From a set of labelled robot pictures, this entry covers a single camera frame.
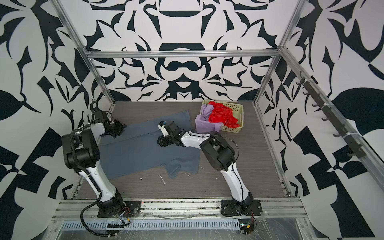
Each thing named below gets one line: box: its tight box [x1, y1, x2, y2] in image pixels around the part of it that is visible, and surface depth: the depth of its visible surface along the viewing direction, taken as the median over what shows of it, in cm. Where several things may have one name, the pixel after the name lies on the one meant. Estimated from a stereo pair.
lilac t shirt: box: [195, 103, 222, 133], surface depth 104 cm
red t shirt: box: [207, 101, 241, 129], surface depth 106 cm
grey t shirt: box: [98, 111, 201, 180], surface depth 95 cm
